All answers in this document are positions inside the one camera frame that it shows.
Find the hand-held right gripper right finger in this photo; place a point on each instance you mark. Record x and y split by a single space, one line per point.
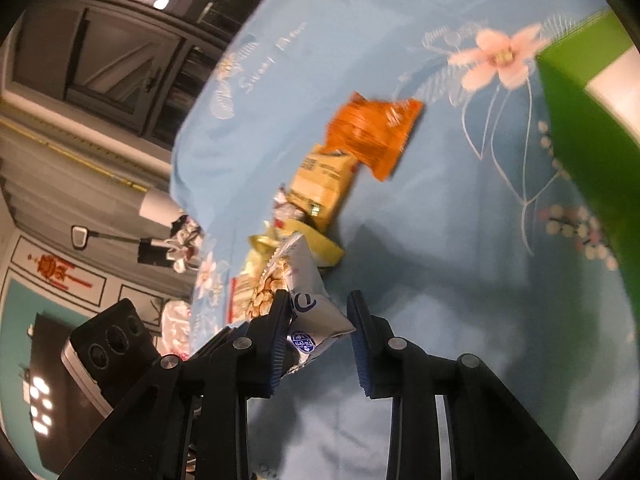
357 355

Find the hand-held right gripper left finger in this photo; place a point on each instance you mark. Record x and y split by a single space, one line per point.
277 355

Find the white blue peanut snack packet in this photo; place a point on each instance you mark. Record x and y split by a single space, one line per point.
310 300

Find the orange snack packet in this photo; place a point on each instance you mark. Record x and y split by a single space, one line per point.
370 130

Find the green box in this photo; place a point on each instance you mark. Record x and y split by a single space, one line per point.
580 125

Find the red white snack packet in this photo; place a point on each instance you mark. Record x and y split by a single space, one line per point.
239 300

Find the white plastic bag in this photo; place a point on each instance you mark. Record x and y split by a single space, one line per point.
175 325

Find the black television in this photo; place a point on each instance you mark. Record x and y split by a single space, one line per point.
65 430

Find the black stand with grey head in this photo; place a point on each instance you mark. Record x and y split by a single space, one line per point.
152 254

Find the yellow green snack packet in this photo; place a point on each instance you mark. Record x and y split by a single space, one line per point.
325 250

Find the crumpled white silver wrapping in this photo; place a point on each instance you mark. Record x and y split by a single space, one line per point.
182 247

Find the blue floral bedsheet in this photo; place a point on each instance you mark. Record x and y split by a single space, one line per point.
450 260

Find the red silver snack packet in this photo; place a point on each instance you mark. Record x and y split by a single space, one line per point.
285 210

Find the white cylinder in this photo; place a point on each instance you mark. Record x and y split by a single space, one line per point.
156 205

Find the grey curtain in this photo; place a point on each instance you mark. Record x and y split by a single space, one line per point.
60 185

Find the dark framed window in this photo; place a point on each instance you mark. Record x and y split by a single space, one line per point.
110 60

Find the red wall ornament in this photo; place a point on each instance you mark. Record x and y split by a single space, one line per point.
50 266

